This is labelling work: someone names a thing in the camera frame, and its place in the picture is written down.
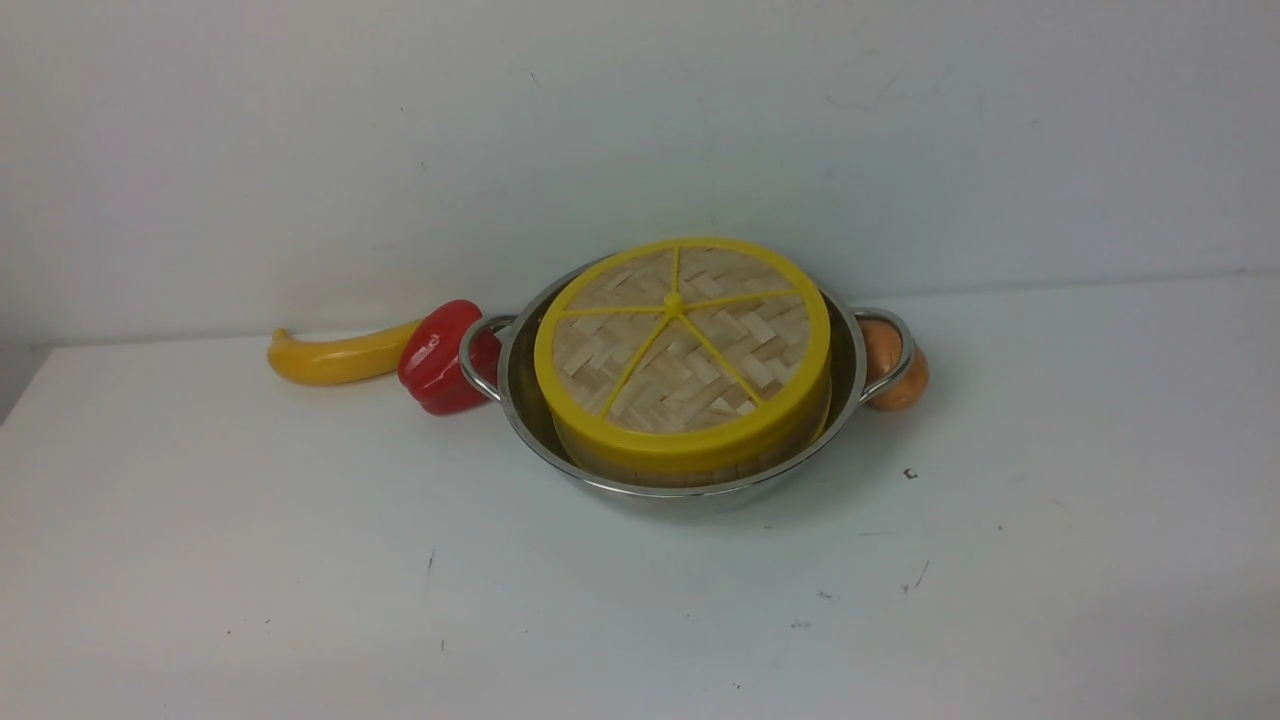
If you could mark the yellow-rimmed woven bamboo lid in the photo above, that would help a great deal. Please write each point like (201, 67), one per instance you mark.
(656, 338)

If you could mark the brown toy potato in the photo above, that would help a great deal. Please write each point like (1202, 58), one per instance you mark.
(897, 370)

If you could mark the yellow-rimmed bamboo steamer basket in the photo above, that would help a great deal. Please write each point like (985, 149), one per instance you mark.
(737, 447)

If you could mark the stainless steel pot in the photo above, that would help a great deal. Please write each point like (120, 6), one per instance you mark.
(496, 359)

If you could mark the yellow toy banana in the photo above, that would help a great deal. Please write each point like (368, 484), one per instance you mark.
(337, 362)

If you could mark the red toy bell pepper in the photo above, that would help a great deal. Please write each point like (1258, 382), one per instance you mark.
(429, 368)

